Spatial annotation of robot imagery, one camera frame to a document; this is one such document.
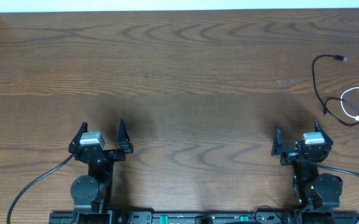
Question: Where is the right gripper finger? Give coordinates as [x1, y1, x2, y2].
[271, 126, 284, 154]
[314, 121, 333, 146]

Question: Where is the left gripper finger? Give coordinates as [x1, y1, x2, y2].
[68, 122, 88, 149]
[117, 119, 133, 149]

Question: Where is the black USB-A cable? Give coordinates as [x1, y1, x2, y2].
[311, 54, 359, 127]

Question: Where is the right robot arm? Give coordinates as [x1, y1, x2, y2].
[271, 122, 343, 224]

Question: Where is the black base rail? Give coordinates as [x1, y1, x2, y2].
[48, 210, 358, 224]

